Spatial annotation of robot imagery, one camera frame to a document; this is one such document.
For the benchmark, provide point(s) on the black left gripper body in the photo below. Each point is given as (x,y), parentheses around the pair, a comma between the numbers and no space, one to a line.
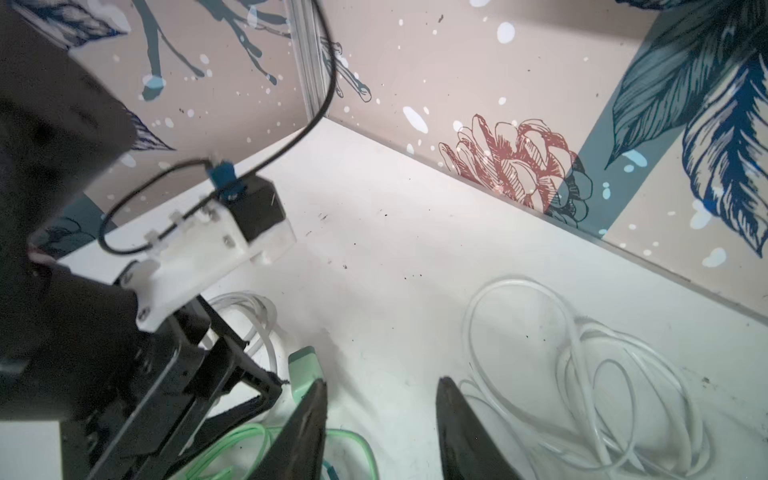
(64,339)

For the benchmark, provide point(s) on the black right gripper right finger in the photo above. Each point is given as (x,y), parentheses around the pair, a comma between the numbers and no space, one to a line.
(466,449)

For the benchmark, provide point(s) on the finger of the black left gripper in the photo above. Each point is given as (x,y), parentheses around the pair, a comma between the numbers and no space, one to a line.
(228,427)
(147,427)

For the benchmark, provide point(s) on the green plug adapter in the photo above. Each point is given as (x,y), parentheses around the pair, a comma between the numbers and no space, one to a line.
(304,369)

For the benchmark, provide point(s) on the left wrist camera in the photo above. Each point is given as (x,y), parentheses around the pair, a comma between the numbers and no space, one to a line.
(206,247)

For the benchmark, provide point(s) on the white charger adapter with cable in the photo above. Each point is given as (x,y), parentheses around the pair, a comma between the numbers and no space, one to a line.
(596,449)

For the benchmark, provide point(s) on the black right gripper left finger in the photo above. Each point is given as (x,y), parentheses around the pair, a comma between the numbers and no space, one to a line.
(298,450)

